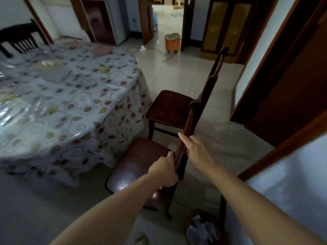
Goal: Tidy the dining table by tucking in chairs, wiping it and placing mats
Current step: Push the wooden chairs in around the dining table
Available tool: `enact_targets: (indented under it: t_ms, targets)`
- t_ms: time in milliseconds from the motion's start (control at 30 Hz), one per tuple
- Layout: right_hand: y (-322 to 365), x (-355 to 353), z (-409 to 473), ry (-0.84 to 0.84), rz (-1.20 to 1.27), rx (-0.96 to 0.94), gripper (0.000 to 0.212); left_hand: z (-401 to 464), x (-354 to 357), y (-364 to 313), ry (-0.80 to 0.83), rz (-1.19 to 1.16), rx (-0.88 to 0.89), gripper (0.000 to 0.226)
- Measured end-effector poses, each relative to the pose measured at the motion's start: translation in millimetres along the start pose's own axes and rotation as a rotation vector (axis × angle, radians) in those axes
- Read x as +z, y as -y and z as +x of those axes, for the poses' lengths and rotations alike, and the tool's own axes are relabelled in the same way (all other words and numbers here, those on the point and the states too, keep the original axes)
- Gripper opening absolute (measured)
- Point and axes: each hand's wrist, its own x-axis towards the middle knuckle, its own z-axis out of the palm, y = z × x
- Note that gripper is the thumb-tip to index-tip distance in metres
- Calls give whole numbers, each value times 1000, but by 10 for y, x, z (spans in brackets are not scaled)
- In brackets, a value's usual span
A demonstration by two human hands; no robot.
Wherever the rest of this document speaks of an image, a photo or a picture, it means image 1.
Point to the person's left hand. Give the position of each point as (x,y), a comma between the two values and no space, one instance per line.
(163,170)

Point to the person's right hand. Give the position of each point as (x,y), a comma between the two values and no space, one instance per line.
(198,153)

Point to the person's left thumb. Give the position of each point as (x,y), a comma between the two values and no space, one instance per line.
(171,156)

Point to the person's right thumb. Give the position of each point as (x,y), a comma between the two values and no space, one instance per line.
(184,140)

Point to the dark wooden chair glossy seat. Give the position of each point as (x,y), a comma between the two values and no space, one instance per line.
(138,165)

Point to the person's right forearm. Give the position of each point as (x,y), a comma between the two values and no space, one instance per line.
(253,209)

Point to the person's left forearm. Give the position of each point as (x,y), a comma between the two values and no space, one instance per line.
(112,214)

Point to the dark wooden chair matte seat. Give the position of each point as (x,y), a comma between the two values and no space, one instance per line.
(170,107)

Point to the wicker waste basket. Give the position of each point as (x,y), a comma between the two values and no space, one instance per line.
(204,227)

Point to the crumpled white paper waste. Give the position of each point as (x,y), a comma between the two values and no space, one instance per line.
(200,230)

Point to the orange mop bucket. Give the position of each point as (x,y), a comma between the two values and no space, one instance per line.
(172,43)

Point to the white power strip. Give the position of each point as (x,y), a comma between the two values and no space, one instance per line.
(142,48)

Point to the round table floral tablecloth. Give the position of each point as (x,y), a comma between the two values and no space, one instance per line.
(76,107)

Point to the wooden cabinet yellow glass doors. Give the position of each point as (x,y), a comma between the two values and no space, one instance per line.
(224,28)

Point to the pink cloth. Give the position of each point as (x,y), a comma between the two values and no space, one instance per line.
(102,50)

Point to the blue plastic bag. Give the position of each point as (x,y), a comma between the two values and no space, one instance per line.
(154,21)

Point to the brown wooden door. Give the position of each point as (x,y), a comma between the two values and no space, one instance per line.
(146,19)

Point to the clear plastic table cover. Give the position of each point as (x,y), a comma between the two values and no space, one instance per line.
(38,94)

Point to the pale tissue box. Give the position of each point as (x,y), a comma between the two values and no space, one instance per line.
(52,70)

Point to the dark wooden display cabinet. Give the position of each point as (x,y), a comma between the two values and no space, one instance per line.
(95,20)

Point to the dark wooden chair slatted back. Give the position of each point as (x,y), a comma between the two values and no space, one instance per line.
(20,38)

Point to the brown wooden door frame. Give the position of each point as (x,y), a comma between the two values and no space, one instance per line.
(278,63)

